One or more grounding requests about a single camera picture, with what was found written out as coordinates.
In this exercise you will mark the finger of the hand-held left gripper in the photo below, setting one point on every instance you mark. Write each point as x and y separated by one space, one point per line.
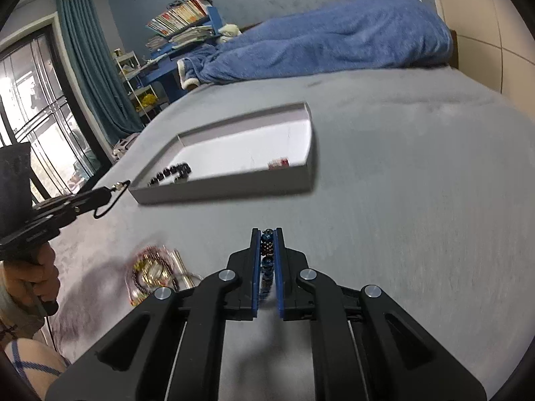
90 199

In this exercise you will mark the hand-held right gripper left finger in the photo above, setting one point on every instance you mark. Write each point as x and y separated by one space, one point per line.
254 275

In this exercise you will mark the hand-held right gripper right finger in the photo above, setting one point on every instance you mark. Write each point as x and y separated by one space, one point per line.
279 275

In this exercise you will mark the grey cardboard box tray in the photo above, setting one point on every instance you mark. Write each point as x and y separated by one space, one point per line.
250 150

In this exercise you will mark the person's left forearm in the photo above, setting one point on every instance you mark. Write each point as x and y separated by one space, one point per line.
16 315

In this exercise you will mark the person's left hand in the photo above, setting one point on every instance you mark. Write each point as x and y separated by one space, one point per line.
39 273

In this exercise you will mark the white bag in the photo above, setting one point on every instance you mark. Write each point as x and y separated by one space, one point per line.
122 146

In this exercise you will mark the black framed window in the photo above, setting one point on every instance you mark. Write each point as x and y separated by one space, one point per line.
41 112

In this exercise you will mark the yellow packets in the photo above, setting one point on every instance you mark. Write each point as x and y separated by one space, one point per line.
147 100

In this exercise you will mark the white trolley cart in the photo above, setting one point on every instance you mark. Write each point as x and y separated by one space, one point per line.
138 92

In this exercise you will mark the teal curtain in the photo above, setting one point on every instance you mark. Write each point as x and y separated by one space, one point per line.
96 71

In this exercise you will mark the white blue plaid clothing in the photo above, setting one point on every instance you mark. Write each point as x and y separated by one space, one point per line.
33 363

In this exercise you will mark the blue bookshelf desk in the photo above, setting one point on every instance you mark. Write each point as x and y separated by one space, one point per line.
161 77

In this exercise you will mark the stack of papers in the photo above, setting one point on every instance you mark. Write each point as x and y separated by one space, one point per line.
188 35

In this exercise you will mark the row of books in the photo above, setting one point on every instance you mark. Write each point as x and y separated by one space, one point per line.
179 14

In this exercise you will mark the white plush toy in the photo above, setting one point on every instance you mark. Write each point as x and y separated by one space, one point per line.
229 31

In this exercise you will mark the blue fleece blanket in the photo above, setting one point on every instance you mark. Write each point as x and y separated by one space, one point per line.
334 37

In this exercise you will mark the wooden headboard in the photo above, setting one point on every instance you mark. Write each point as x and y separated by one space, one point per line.
455 48

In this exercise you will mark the cream wardrobe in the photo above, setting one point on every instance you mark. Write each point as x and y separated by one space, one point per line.
493 29

